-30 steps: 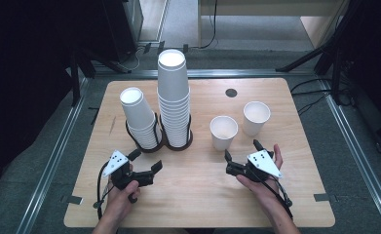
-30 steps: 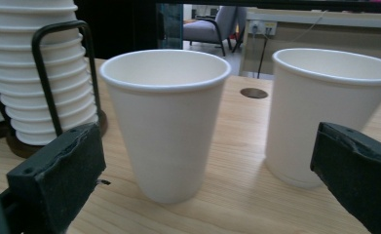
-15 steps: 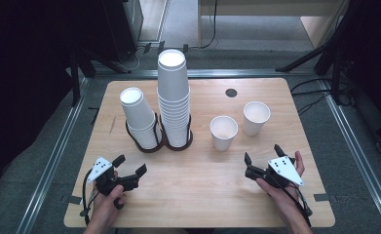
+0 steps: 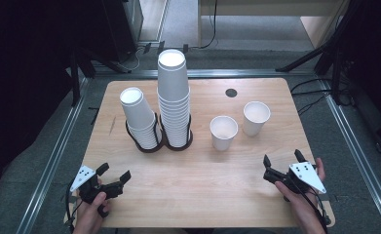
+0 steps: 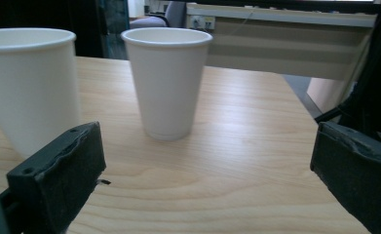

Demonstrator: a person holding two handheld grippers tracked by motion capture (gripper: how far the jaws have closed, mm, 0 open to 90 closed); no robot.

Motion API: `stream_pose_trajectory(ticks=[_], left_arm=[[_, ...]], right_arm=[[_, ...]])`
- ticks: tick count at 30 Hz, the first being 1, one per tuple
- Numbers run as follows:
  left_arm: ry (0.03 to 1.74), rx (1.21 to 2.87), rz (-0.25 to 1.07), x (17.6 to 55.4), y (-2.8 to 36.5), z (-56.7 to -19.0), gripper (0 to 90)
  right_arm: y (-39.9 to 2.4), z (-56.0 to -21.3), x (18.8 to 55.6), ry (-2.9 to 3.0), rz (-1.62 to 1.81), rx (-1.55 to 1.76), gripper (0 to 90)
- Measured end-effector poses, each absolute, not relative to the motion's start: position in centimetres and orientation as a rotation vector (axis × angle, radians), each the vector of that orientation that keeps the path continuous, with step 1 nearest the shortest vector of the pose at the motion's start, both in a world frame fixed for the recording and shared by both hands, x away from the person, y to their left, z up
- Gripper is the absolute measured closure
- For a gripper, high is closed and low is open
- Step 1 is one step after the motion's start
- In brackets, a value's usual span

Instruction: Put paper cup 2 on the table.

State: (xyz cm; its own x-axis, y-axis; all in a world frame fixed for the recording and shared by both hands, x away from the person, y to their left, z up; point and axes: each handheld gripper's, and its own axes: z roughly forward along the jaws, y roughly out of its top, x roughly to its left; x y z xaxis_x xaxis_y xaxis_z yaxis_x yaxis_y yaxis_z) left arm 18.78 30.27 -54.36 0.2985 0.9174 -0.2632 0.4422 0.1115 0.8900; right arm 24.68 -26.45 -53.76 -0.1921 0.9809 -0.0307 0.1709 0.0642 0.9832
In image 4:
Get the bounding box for hand-held gripper cable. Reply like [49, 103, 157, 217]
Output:
[291, 177, 332, 230]
[64, 179, 83, 234]

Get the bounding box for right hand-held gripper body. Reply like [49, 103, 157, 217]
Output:
[262, 161, 327, 196]

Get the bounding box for black stand legs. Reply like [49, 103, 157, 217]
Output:
[68, 48, 132, 107]

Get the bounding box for black floor cable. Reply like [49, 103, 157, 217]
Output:
[296, 93, 330, 117]
[289, 77, 335, 96]

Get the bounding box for black hanging cable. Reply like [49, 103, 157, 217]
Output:
[198, 0, 219, 50]

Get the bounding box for dark cabinet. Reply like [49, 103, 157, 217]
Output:
[100, 0, 144, 63]

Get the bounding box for white floor cable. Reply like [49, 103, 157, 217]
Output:
[121, 47, 146, 72]

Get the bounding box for person's right hand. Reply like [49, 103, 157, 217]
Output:
[274, 157, 327, 225]

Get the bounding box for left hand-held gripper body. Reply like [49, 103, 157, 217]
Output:
[69, 165, 125, 206]

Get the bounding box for short stack of paper cups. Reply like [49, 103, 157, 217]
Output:
[119, 87, 163, 151]

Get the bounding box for dark curtain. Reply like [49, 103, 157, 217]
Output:
[347, 0, 381, 155]
[0, 0, 106, 222]

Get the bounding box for right hand-held gripper cable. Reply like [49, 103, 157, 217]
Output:
[291, 177, 332, 230]

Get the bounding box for metal floor rail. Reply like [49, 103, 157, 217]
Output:
[16, 77, 90, 234]
[319, 78, 381, 234]
[90, 68, 316, 79]

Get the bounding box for white paper cup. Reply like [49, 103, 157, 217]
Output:
[242, 100, 272, 137]
[209, 115, 240, 152]

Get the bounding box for black tripod stand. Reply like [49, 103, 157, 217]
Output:
[275, 0, 362, 106]

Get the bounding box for person's left hand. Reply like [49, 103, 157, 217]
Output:
[71, 177, 113, 230]

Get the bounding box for light wooden desk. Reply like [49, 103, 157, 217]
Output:
[197, 0, 350, 50]

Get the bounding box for tall stack of paper cups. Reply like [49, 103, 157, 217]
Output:
[157, 49, 192, 150]

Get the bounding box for black double cup holder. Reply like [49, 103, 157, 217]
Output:
[125, 111, 194, 154]

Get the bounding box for left hand-held gripper cable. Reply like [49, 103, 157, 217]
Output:
[64, 179, 83, 234]

